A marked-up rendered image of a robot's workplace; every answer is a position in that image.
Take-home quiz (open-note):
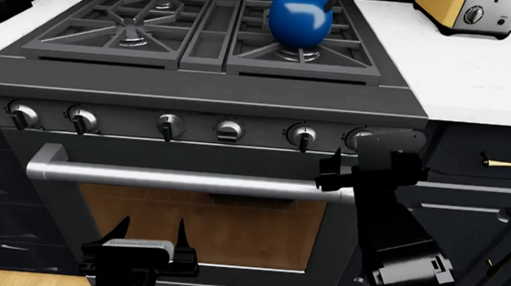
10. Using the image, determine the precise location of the steel oven knob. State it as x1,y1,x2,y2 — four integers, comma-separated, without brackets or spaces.
212,118,247,145

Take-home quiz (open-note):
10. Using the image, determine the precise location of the narrow cast iron grate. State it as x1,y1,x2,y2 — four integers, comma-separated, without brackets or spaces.
178,0,246,76

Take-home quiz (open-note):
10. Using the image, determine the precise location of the steel oven door handle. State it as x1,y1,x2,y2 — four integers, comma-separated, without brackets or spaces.
24,140,358,208

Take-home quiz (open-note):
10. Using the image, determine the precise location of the yellow and steel toaster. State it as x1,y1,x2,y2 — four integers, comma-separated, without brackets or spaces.
410,0,511,43

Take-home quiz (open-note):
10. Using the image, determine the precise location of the dark right gripper camera box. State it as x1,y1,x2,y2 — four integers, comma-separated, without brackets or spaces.
353,124,428,161

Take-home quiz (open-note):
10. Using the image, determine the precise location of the gas burner head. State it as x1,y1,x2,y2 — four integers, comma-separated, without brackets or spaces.
152,0,184,12
115,22,149,49
274,44,322,64

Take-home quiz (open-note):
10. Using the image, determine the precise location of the blue kettle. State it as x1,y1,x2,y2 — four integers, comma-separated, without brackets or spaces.
264,0,342,54

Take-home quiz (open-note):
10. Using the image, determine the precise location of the grey left gripper camera box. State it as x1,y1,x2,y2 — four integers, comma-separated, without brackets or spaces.
99,235,177,264

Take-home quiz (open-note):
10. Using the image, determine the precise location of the stainless steel gas range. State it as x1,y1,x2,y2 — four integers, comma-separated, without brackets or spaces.
0,0,439,286

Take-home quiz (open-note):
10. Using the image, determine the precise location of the cast iron double burner grate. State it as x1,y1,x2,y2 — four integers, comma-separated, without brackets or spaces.
20,0,219,74
224,0,386,87

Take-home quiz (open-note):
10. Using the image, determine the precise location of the dark cabinet drawer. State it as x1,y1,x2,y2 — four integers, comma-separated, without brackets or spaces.
420,123,511,182

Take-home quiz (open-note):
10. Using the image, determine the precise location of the dark cabinet door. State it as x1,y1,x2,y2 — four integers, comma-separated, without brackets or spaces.
353,176,511,286

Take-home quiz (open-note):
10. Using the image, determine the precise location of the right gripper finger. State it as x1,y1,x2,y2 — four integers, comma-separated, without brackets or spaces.
314,145,357,195

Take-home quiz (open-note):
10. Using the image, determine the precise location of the steel stove knob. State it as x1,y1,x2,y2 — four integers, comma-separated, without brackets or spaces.
154,111,188,145
284,121,319,155
342,126,375,153
65,104,100,138
6,100,41,133

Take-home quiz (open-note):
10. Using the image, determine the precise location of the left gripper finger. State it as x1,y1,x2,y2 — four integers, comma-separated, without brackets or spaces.
101,212,132,249
172,216,199,264

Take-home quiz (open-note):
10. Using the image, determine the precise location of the oven door glass window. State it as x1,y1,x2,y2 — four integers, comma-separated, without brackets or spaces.
72,181,329,274

